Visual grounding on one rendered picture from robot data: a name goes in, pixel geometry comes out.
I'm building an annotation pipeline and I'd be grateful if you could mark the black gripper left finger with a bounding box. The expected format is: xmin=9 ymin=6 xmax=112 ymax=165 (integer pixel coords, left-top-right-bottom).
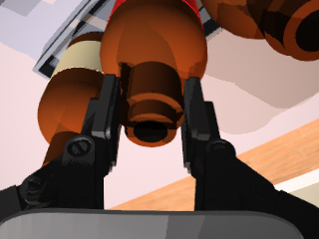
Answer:
xmin=0 ymin=74 xmax=122 ymax=221

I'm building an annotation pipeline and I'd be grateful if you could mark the amber bottle with cream label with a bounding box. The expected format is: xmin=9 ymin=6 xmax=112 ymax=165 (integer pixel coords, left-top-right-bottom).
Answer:
xmin=37 ymin=33 xmax=105 ymax=167

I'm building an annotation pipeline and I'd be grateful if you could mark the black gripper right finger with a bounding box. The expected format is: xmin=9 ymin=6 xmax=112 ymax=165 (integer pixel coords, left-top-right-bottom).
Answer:
xmin=180 ymin=77 xmax=319 ymax=239

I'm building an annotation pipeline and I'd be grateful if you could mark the dark grey tray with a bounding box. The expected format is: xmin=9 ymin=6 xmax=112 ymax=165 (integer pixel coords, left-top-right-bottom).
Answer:
xmin=32 ymin=0 xmax=223 ymax=82

